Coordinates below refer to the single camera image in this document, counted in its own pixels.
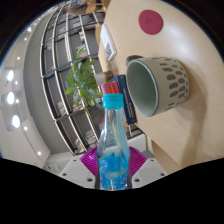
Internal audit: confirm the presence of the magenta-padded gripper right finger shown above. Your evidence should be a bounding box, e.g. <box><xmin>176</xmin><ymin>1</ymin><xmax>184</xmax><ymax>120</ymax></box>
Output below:
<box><xmin>126</xmin><ymin>145</ymin><xmax>167</xmax><ymax>190</ymax></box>

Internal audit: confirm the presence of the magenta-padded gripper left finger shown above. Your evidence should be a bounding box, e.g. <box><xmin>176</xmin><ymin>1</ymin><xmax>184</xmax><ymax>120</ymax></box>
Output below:
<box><xmin>58</xmin><ymin>145</ymin><xmax>101</xmax><ymax>190</ymax></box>

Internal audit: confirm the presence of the clear bottle with blue cap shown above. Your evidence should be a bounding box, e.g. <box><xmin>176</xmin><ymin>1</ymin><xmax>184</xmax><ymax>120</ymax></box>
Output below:
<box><xmin>96</xmin><ymin>93</ymin><xmax>132</xmax><ymax>192</ymax></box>

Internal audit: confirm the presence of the dark blue book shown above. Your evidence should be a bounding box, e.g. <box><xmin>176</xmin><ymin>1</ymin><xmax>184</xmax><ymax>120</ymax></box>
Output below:
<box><xmin>111</xmin><ymin>74</ymin><xmax>138</xmax><ymax>126</ymax></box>

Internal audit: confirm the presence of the green potted plant, white pot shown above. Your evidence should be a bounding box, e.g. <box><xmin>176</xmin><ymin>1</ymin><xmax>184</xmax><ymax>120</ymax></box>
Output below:
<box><xmin>64</xmin><ymin>48</ymin><xmax>114</xmax><ymax>113</ymax></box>

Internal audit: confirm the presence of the red book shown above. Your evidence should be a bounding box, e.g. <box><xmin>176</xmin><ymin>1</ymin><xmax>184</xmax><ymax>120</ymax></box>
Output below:
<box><xmin>100</xmin><ymin>81</ymin><xmax>120</xmax><ymax>96</ymax></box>

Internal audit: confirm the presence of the grey-green patterned mug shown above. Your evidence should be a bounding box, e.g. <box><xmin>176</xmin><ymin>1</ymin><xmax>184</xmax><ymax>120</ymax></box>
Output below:
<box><xmin>125</xmin><ymin>54</ymin><xmax>190</xmax><ymax>118</ymax></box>

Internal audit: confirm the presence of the group of ceiling lights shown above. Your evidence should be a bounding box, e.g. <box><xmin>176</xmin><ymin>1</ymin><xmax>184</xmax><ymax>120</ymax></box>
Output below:
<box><xmin>3</xmin><ymin>19</ymin><xmax>44</xmax><ymax>158</ymax></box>

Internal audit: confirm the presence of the grey shelf unit with books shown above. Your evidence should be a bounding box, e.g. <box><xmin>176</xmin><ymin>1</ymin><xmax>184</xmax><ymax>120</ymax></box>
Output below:
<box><xmin>39</xmin><ymin>0</ymin><xmax>148</xmax><ymax>156</ymax></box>

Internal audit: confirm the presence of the white open book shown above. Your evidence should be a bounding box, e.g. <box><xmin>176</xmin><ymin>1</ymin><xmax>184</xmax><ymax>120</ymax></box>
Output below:
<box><xmin>99</xmin><ymin>23</ymin><xmax>118</xmax><ymax>62</ymax></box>

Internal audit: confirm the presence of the flat round red coaster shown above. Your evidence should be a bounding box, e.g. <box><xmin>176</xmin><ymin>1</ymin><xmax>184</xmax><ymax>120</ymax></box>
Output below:
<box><xmin>138</xmin><ymin>9</ymin><xmax>164</xmax><ymax>36</ymax></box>

